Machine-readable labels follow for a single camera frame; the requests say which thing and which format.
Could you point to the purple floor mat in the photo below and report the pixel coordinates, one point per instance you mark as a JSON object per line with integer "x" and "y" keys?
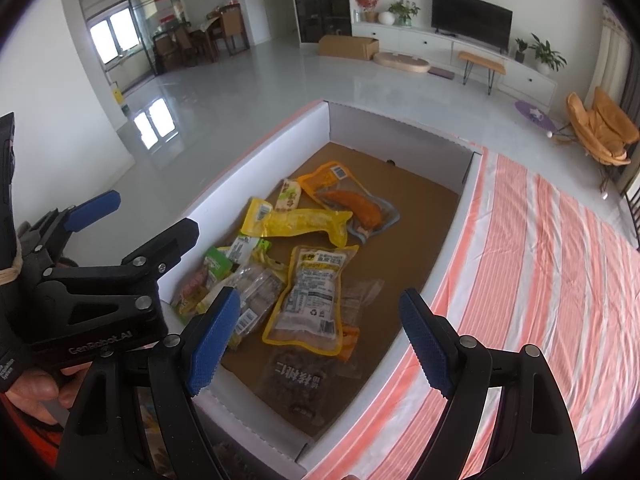
{"x": 535, "y": 116}

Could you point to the beige oval cat scratcher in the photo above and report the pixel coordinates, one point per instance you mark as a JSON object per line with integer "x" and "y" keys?
{"x": 402, "y": 62}

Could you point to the red flowers in vase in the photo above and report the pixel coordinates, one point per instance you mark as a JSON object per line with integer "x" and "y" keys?
{"x": 367, "y": 5}

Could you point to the glass balcony door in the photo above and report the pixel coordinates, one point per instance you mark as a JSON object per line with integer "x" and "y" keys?
{"x": 125, "y": 30}

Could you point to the person's left hand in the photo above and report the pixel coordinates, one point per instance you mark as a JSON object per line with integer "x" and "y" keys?
{"x": 35, "y": 390}

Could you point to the orange snack packet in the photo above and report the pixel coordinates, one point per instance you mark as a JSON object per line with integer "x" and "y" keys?
{"x": 350, "y": 200}

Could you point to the white television cabinet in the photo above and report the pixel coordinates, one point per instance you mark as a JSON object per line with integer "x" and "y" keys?
{"x": 415, "y": 37}

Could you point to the white cardboard box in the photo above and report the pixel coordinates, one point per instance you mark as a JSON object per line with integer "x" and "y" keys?
{"x": 400, "y": 200}

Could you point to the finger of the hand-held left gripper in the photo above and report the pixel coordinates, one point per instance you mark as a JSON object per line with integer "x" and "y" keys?
{"x": 170, "y": 242}
{"x": 95, "y": 209}

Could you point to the covered standing air conditioner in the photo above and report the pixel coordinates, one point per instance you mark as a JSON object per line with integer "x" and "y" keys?
{"x": 612, "y": 55}

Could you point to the green white snack packet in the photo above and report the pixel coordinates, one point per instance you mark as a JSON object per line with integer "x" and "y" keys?
{"x": 288, "y": 195}

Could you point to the yellow-edged clear peanut packet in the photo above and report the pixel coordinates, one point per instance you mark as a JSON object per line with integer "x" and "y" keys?
{"x": 310, "y": 300}

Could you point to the dark glass display cabinet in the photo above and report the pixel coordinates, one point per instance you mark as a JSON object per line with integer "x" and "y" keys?
{"x": 320, "y": 0}

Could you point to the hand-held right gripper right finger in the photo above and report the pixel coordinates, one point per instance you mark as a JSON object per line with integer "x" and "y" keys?
{"x": 425, "y": 345}

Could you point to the wooden dining table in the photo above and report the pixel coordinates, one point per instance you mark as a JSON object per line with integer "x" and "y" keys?
{"x": 207, "y": 35}

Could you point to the yellow cartoon snack packet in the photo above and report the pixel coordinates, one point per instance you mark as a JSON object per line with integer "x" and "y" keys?
{"x": 192, "y": 292}

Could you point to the round white vase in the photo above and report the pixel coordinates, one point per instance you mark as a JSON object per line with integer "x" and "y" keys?
{"x": 386, "y": 18}

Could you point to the wooden bench with metal legs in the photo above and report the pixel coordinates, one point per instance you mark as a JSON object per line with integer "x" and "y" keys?
{"x": 480, "y": 59}

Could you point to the grey floor mat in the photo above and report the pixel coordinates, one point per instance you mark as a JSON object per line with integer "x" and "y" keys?
{"x": 442, "y": 73}

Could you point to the green plant in glass vase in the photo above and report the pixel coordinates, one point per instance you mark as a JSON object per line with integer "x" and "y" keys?
{"x": 404, "y": 12}

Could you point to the orange rocking chair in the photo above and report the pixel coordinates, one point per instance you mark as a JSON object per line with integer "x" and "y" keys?
{"x": 600, "y": 125}

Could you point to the orange striped tablecloth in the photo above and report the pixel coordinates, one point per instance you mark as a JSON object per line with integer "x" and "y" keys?
{"x": 525, "y": 285}

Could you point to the flat screen television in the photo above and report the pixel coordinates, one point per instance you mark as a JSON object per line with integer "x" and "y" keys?
{"x": 472, "y": 17}

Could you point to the leafy plant in white pot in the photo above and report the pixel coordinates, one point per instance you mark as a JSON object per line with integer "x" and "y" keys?
{"x": 547, "y": 52}

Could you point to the dark clear walnut packet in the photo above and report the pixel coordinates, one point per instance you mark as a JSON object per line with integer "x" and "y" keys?
{"x": 300, "y": 380}

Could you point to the brown cardboard box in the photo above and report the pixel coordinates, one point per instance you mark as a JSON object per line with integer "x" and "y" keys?
{"x": 347, "y": 47}

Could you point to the clear packet of brown cakes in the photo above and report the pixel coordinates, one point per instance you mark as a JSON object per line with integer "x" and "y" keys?
{"x": 255, "y": 285}

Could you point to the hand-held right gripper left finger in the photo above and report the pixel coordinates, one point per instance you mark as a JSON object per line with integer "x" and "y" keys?
{"x": 212, "y": 345}

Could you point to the wooden dining chair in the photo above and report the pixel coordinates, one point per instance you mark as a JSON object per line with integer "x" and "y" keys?
{"x": 235, "y": 27}
{"x": 185, "y": 45}

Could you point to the small plant in dark pot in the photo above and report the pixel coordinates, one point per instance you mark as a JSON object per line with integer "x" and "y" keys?
{"x": 521, "y": 50}

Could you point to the gold snack packet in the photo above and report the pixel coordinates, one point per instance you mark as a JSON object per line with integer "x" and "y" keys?
{"x": 300, "y": 220}

